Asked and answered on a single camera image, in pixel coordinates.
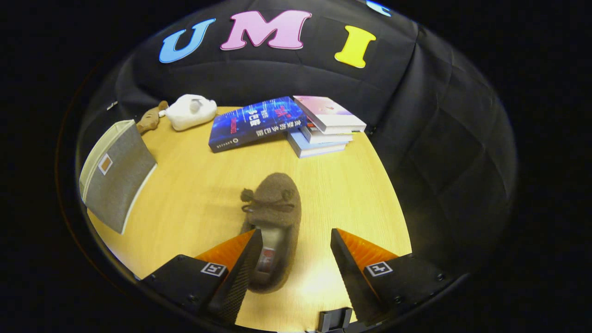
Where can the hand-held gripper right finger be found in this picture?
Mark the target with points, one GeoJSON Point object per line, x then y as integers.
{"type": "Point", "coordinates": [354, 282]}

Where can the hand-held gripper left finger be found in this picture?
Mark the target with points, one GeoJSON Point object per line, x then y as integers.
{"type": "Point", "coordinates": [236, 282]}

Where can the brown fuzzy shoe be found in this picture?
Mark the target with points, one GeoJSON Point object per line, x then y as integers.
{"type": "Point", "coordinates": [277, 194]}

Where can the grey fabric storage box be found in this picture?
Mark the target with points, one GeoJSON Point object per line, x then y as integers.
{"type": "Point", "coordinates": [118, 180]}

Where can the light blue book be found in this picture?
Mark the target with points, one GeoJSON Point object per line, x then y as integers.
{"type": "Point", "coordinates": [317, 149]}

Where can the white book with red spine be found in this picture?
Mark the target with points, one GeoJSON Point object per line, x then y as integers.
{"type": "Point", "coordinates": [328, 137]}

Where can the dark blue book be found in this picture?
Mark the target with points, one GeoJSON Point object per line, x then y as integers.
{"type": "Point", "coordinates": [254, 125]}

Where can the pink cover book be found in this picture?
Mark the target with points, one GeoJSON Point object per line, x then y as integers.
{"type": "Point", "coordinates": [326, 111]}

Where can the white plush toy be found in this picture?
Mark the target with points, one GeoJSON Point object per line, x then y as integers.
{"type": "Point", "coordinates": [189, 113]}

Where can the brown striped plush toy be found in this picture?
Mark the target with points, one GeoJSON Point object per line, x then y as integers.
{"type": "Point", "coordinates": [149, 121]}

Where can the silver clip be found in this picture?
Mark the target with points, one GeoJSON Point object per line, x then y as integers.
{"type": "Point", "coordinates": [112, 105]}

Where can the black bracket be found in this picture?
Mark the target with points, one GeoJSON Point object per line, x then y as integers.
{"type": "Point", "coordinates": [335, 320]}

